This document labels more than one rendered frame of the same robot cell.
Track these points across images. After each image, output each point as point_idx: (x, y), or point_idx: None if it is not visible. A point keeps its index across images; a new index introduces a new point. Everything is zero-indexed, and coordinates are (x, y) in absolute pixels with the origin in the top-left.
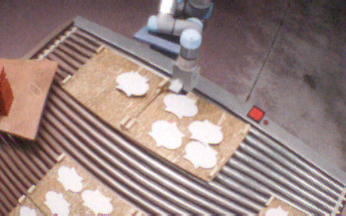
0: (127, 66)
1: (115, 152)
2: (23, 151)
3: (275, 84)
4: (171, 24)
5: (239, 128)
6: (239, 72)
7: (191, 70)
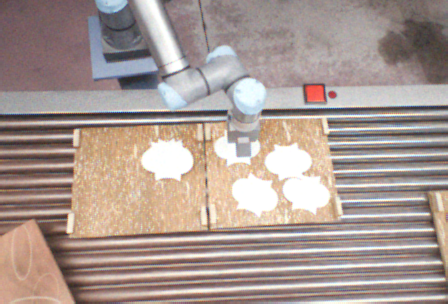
0: (138, 137)
1: (220, 260)
2: None
3: None
4: (203, 85)
5: (313, 128)
6: (175, 2)
7: (256, 125)
